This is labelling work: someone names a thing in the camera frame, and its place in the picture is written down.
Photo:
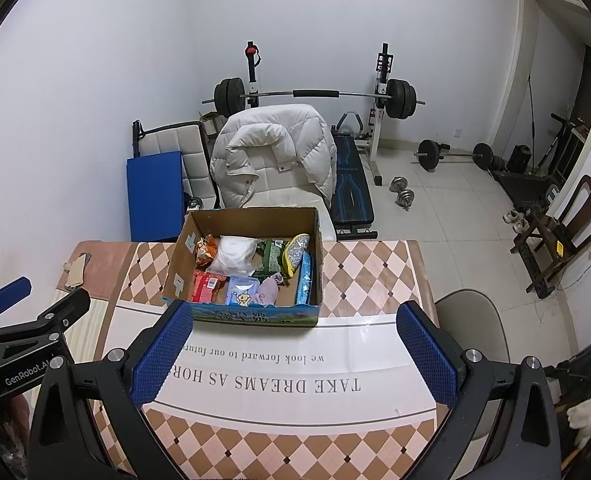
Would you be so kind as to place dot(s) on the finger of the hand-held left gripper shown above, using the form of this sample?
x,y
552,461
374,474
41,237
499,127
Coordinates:
x,y
65,310
10,294

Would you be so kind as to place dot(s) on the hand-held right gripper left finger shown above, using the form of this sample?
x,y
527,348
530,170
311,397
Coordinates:
x,y
163,355

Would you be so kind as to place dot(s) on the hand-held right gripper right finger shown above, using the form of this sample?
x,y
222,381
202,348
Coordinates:
x,y
428,355

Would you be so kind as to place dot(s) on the red packet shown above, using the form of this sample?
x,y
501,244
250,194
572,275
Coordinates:
x,y
206,287

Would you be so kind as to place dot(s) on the blue tissue pack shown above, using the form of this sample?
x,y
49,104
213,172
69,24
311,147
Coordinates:
x,y
240,292

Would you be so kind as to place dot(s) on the orange snack packet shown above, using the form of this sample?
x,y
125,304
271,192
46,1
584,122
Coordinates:
x,y
206,252

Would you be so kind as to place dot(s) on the cardboard box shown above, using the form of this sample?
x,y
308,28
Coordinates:
x,y
275,315

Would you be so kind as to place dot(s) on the white soft bag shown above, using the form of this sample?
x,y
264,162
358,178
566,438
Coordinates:
x,y
233,255

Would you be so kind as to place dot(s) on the purple cloth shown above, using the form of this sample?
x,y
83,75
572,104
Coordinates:
x,y
269,290

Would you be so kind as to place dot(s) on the green snack packet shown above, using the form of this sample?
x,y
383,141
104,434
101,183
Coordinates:
x,y
270,260

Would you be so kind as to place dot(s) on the long blue packet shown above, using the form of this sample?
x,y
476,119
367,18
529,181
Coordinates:
x,y
304,280

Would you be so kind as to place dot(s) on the yellow banana packet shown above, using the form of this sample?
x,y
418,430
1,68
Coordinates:
x,y
295,250

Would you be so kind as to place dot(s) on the person's left forearm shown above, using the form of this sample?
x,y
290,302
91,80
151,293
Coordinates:
x,y
0,435

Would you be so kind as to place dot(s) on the small cardboard piece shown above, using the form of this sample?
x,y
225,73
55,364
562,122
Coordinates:
x,y
78,272

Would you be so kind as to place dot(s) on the grey chair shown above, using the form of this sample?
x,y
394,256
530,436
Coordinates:
x,y
470,320

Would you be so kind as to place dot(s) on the beige brown table mat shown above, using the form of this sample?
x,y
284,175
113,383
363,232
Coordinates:
x,y
110,265

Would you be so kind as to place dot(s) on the blue folded mat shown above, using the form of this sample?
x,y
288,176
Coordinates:
x,y
155,195

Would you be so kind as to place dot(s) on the pair of white shoes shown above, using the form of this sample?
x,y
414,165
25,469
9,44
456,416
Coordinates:
x,y
516,220

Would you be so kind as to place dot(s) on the black scooter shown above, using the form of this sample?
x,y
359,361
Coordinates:
x,y
590,360

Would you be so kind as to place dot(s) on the white goose plush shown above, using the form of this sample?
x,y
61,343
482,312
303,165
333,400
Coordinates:
x,y
588,410

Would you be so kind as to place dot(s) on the black weight bench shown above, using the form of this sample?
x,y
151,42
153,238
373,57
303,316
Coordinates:
x,y
353,185

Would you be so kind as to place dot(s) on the small barbell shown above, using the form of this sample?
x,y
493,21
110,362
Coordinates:
x,y
429,152

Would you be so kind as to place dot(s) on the white chair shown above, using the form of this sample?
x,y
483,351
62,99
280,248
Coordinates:
x,y
295,187

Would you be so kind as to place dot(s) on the dark wooden chair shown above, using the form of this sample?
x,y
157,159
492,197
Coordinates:
x,y
588,210

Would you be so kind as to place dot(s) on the black box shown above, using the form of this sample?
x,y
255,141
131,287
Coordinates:
x,y
519,157

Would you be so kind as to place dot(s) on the white puffer jacket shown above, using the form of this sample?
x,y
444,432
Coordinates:
x,y
275,140

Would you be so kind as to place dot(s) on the barbell with black plates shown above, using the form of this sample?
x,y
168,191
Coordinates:
x,y
315,93

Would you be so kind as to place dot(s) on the white barbell rack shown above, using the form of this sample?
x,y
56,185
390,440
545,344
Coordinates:
x,y
383,67

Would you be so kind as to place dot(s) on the padded chair with black frame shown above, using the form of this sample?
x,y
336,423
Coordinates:
x,y
195,150

